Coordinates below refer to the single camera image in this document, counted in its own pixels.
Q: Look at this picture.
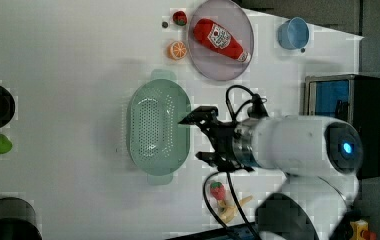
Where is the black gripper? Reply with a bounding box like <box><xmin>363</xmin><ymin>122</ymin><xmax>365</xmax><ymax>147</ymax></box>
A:
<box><xmin>179</xmin><ymin>106</ymin><xmax>253</xmax><ymax>172</ymax></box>

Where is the mint green strainer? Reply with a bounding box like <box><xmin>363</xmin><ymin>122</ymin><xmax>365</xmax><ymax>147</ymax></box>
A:
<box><xmin>127</xmin><ymin>69</ymin><xmax>191</xmax><ymax>185</ymax></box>

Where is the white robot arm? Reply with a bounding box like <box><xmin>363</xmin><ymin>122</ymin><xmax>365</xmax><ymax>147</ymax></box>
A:
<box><xmin>180</xmin><ymin>106</ymin><xmax>363</xmax><ymax>240</ymax></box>

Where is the red toy strawberry near banana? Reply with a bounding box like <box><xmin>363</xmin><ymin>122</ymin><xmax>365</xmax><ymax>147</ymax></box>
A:
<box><xmin>209</xmin><ymin>182</ymin><xmax>226</xmax><ymax>201</ymax></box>

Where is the yellow toy banana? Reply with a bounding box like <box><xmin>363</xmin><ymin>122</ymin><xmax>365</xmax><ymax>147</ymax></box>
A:
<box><xmin>217</xmin><ymin>196</ymin><xmax>253</xmax><ymax>224</ymax></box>

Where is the orange slice toy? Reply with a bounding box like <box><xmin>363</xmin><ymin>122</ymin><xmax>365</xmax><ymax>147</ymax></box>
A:
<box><xmin>167</xmin><ymin>41</ymin><xmax>187</xmax><ymax>60</ymax></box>

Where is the red ketchup bottle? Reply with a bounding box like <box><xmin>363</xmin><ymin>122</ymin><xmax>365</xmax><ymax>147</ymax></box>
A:
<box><xmin>193</xmin><ymin>18</ymin><xmax>251</xmax><ymax>63</ymax></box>

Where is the red toy strawberry by plate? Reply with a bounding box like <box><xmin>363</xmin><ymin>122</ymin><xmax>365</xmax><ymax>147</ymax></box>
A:
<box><xmin>172</xmin><ymin>11</ymin><xmax>188</xmax><ymax>26</ymax></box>

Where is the blue bowl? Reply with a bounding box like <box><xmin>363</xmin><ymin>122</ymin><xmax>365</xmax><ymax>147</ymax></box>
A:
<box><xmin>277</xmin><ymin>17</ymin><xmax>310</xmax><ymax>50</ymax></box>

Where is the silver toaster oven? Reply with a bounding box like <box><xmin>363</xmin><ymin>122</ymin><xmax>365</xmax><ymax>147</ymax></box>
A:
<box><xmin>303</xmin><ymin>74</ymin><xmax>380</xmax><ymax>179</ymax></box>

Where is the dark round container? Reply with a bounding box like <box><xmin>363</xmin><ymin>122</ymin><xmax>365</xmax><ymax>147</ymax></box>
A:
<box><xmin>0</xmin><ymin>197</ymin><xmax>43</xmax><ymax>240</ymax></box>

